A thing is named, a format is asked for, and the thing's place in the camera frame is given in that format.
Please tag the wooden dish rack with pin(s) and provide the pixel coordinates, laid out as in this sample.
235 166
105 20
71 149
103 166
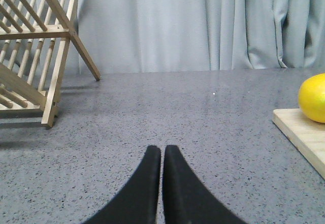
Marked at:
35 40

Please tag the wooden cutting board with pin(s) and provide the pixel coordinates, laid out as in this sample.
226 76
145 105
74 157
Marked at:
306 135

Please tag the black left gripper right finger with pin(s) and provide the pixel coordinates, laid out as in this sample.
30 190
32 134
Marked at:
185 198

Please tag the yellow lemon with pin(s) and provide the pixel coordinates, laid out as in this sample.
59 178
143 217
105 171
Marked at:
311 98

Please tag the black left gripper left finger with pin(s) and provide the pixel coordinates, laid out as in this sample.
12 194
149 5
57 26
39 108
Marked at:
136 202

